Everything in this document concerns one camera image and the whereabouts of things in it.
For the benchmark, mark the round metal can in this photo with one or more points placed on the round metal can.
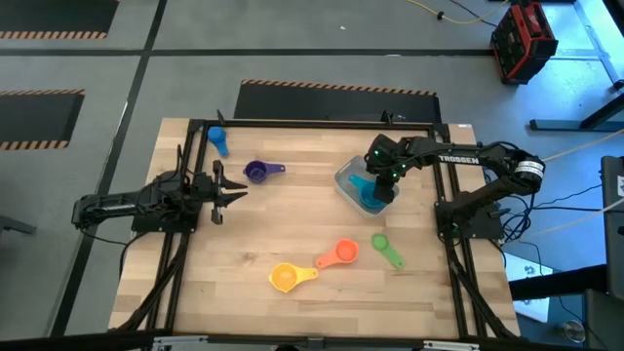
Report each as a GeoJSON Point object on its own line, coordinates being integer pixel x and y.
{"type": "Point", "coordinates": [574, 330]}

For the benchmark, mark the black box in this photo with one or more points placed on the black box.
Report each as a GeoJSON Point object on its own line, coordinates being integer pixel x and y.
{"type": "Point", "coordinates": [604, 322]}

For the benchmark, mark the teal measuring cup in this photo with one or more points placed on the teal measuring cup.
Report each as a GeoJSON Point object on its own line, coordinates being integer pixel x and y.
{"type": "Point", "coordinates": [363, 187]}

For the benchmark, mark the black aluminium table frame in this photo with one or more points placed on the black aluminium table frame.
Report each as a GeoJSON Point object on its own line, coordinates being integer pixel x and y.
{"type": "Point", "coordinates": [317, 124]}

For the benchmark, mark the red black tool case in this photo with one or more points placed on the red black tool case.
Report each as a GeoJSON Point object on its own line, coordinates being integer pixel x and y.
{"type": "Point", "coordinates": [524, 41]}

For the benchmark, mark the orange measuring cup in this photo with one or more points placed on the orange measuring cup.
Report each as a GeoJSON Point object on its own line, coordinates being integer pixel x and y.
{"type": "Point", "coordinates": [346, 251]}

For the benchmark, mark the black floor mat striped edge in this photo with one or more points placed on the black floor mat striped edge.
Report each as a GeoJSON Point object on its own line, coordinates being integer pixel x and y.
{"type": "Point", "coordinates": [58, 14]}
{"type": "Point", "coordinates": [39, 117]}
{"type": "Point", "coordinates": [336, 105]}

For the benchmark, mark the green measuring cup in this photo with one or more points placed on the green measuring cup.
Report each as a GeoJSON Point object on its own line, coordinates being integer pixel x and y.
{"type": "Point", "coordinates": [380, 241]}

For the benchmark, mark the grey chair leg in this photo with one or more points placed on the grey chair leg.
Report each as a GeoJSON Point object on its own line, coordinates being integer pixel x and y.
{"type": "Point", "coordinates": [17, 225]}

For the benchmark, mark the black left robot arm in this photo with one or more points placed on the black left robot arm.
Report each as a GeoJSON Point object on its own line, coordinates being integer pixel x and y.
{"type": "Point", "coordinates": [112, 205]}

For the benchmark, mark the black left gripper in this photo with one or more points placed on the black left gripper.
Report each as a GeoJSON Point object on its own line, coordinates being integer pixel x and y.
{"type": "Point", "coordinates": [205, 190]}

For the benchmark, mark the grey plastic basket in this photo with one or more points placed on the grey plastic basket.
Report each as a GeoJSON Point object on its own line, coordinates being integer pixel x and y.
{"type": "Point", "coordinates": [346, 183]}

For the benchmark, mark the purple measuring cup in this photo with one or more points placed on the purple measuring cup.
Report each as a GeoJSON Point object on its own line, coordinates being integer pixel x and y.
{"type": "Point", "coordinates": [256, 171]}

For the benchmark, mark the black beam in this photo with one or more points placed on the black beam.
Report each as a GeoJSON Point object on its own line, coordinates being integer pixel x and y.
{"type": "Point", "coordinates": [556, 283]}

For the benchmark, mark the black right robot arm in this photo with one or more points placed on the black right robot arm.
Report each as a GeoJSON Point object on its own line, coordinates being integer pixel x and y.
{"type": "Point", "coordinates": [463, 158]}

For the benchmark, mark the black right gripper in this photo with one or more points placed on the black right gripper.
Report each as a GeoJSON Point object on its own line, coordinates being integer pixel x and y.
{"type": "Point", "coordinates": [387, 156]}

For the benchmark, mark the white paper sheet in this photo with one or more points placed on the white paper sheet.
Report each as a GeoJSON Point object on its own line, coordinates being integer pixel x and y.
{"type": "Point", "coordinates": [536, 309]}

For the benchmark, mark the yellow measuring cup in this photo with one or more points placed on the yellow measuring cup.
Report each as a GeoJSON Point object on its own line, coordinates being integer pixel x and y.
{"type": "Point", "coordinates": [285, 277]}

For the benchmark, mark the silver metal bracket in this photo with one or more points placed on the silver metal bracket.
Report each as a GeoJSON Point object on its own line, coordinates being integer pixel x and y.
{"type": "Point", "coordinates": [451, 345]}

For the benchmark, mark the blue measuring cup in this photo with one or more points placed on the blue measuring cup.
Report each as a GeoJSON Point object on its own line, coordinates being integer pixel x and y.
{"type": "Point", "coordinates": [217, 134]}

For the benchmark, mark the metal desk leg frame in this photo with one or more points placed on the metal desk leg frame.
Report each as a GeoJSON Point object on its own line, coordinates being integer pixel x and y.
{"type": "Point", "coordinates": [560, 125]}

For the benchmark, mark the black cabinet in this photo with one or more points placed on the black cabinet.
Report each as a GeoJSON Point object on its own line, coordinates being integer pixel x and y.
{"type": "Point", "coordinates": [613, 219]}

